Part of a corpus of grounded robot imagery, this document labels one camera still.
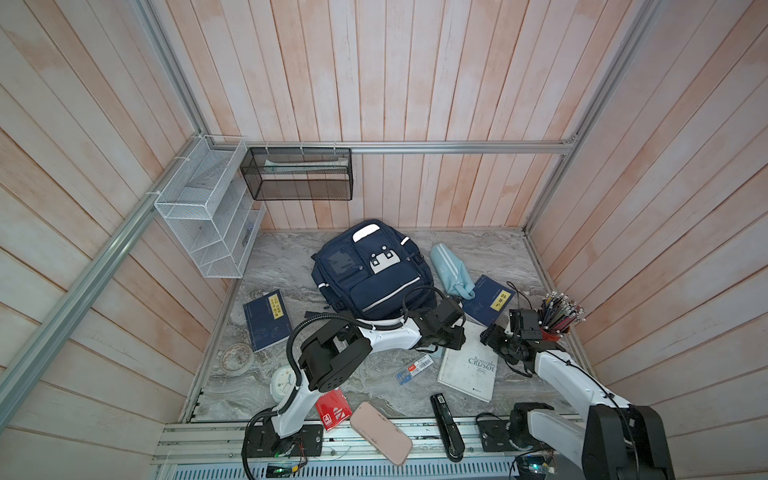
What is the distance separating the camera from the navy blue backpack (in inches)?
38.1

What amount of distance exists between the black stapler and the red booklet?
23cm

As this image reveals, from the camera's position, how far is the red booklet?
778mm

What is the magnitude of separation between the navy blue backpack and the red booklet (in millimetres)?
243
